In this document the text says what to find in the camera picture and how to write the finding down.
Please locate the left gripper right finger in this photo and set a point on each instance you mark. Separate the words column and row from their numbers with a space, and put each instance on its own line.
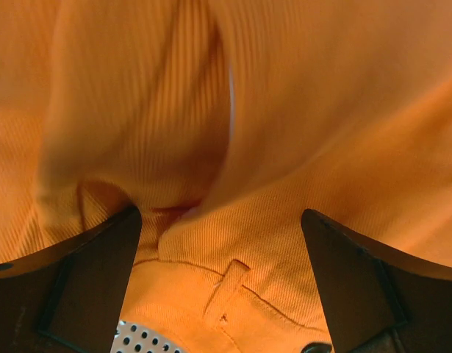
column 376, row 298

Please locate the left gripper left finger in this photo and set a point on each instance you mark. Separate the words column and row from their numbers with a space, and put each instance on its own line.
column 68, row 297

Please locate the orange trousers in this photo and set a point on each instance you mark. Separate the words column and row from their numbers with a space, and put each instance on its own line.
column 222, row 121

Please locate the white perforated plastic basket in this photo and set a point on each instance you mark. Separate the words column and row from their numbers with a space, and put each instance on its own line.
column 134, row 338

